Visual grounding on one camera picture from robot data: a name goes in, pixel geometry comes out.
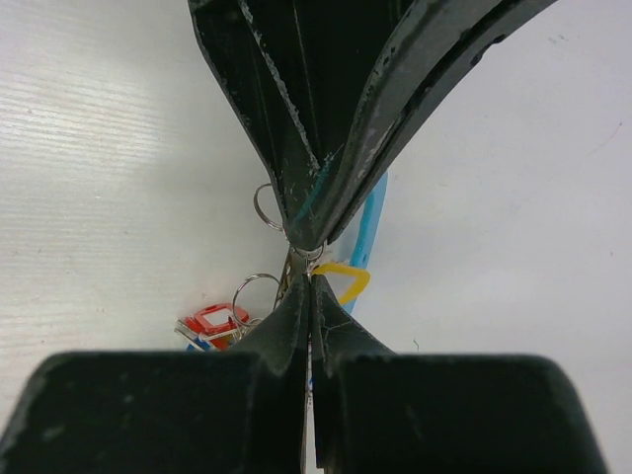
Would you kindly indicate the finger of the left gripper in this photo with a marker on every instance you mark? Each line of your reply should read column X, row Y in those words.
column 298, row 75
column 433, row 47

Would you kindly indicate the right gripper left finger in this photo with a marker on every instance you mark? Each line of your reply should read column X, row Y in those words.
column 272, row 391

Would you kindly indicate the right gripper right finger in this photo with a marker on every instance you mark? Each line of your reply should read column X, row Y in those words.
column 339, row 345

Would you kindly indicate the yellow key tag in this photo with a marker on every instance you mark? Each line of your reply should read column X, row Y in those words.
column 348, row 282

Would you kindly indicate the blue key fob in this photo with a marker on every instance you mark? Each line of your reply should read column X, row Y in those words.
column 198, row 347

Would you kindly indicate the light blue handle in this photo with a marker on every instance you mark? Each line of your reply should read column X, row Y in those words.
column 359, row 239

